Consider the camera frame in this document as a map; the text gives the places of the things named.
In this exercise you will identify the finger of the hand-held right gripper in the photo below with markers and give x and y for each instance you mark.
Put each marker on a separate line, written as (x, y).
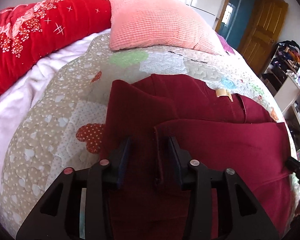
(298, 168)

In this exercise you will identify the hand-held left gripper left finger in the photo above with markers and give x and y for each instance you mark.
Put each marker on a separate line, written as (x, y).
(122, 166)

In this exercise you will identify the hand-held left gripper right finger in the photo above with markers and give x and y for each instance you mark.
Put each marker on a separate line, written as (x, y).
(176, 166)

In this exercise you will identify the dark red garment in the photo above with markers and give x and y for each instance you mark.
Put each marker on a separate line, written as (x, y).
(215, 140)

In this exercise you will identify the white cabinet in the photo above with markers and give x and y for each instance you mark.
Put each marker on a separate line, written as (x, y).
(293, 97)

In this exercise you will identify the patchwork heart bedspread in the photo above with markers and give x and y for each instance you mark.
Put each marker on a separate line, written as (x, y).
(65, 105)

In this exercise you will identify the cluttered white shelf unit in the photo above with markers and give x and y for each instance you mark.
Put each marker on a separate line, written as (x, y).
(285, 57)

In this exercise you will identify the white blanket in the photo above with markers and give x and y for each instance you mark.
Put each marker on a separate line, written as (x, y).
(12, 105)

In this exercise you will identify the purple pillow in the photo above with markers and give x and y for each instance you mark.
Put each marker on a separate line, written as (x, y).
(226, 45)

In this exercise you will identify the wooden door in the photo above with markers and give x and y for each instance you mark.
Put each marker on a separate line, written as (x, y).
(262, 32)

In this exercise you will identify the pink pillow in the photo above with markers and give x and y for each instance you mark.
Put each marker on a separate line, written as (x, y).
(155, 22)

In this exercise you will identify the red floral quilt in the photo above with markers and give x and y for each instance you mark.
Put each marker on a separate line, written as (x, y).
(37, 37)

